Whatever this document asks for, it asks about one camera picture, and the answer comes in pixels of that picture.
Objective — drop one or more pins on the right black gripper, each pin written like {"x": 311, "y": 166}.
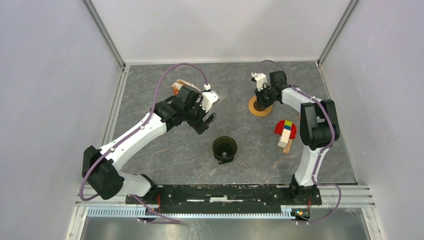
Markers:
{"x": 260, "y": 103}

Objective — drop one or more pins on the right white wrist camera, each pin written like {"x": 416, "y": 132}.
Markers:
{"x": 260, "y": 79}

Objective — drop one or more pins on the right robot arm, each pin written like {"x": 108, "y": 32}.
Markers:
{"x": 318, "y": 127}

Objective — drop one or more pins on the colourful cube block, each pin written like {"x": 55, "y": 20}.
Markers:
{"x": 288, "y": 125}

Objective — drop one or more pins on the dark glass carafe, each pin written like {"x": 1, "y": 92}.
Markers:
{"x": 224, "y": 149}

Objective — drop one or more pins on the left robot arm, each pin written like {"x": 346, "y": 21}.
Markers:
{"x": 102, "y": 167}

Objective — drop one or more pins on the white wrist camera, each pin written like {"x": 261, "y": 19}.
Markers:
{"x": 260, "y": 79}
{"x": 209, "y": 97}

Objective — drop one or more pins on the orange coffee filter box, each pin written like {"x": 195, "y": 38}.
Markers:
{"x": 176, "y": 86}

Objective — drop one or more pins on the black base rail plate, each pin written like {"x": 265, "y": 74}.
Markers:
{"x": 225, "y": 198}

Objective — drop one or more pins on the red curved toy block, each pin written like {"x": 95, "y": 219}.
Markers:
{"x": 280, "y": 126}

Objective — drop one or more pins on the white slotted cable duct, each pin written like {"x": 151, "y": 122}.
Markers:
{"x": 142, "y": 213}

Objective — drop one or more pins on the brown flat wooden block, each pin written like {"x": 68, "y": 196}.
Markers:
{"x": 287, "y": 148}

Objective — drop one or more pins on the clear glass dripper cone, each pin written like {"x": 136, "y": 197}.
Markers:
{"x": 221, "y": 91}

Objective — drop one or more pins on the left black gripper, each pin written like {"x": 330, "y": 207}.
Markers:
{"x": 199, "y": 125}

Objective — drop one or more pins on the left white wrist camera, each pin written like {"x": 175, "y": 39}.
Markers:
{"x": 209, "y": 97}

